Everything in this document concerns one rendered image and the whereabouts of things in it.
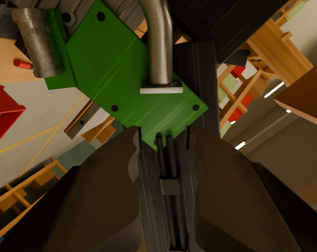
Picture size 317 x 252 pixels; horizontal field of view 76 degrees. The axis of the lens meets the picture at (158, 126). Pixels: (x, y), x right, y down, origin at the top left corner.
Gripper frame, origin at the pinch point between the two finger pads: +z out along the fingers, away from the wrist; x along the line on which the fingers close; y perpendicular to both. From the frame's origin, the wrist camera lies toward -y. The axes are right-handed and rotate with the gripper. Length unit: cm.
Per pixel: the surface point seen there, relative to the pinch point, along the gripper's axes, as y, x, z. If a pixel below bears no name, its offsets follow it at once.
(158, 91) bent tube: 2.1, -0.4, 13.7
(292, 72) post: 17, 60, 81
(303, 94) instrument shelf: 16, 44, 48
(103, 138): 351, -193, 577
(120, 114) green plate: 7.0, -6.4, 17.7
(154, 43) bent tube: -3.5, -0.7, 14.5
